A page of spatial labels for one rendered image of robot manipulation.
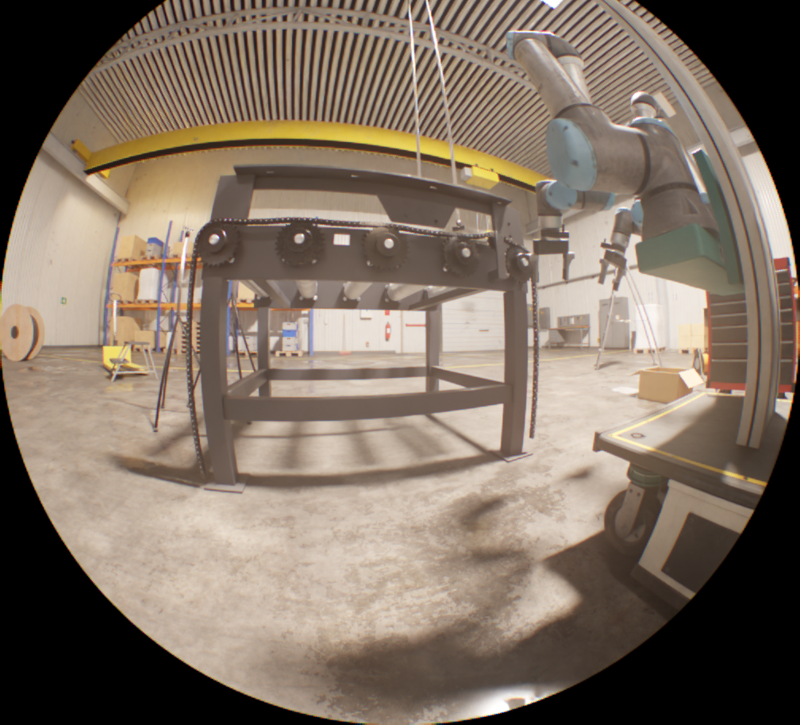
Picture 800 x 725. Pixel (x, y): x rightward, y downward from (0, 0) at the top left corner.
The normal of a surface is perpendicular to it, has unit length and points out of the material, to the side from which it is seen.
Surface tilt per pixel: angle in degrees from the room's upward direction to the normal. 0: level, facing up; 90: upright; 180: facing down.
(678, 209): 70
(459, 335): 90
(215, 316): 90
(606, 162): 132
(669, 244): 90
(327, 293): 90
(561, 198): 114
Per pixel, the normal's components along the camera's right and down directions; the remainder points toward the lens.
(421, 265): 0.29, -0.05
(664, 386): -1.00, 0.00
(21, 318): 0.71, -0.04
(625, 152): -0.25, 0.38
